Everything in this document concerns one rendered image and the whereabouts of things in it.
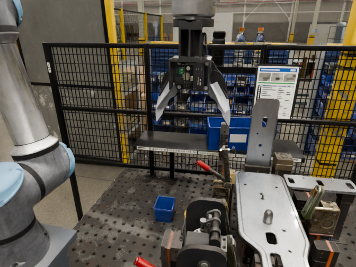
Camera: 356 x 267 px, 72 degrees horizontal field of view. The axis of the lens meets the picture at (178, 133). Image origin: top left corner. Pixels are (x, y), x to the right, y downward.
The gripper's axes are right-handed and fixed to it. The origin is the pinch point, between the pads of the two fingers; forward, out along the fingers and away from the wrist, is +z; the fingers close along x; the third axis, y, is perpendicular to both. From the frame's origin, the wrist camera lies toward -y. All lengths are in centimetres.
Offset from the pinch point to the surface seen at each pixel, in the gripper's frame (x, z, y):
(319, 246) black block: 40, 45, -16
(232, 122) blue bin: 14, 31, -87
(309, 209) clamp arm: 40, 41, -28
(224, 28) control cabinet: 5, -20, -665
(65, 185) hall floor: -159, 144, -159
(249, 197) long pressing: 20, 44, -36
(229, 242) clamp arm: 10.6, 34.2, -1.8
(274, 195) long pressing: 30, 44, -39
